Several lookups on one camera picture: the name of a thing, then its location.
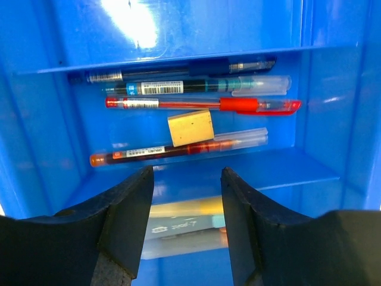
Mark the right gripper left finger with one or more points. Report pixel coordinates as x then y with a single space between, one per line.
96 242

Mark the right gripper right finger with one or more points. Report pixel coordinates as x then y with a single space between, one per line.
270 244

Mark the blue highlighter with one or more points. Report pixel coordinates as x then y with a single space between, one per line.
159 227

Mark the yellow highlighter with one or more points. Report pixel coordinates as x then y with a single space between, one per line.
202 207

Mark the blue compartment tray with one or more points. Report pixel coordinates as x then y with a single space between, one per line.
322 158

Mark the red pen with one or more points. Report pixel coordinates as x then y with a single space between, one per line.
222 142

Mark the red pen crossed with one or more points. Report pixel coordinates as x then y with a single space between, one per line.
244 106

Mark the tan eraser block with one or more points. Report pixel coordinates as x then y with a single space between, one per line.
189 128

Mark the blue pen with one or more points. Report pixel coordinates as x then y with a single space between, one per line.
242 86

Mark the blue pen crossed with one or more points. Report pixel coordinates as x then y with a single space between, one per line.
212 68

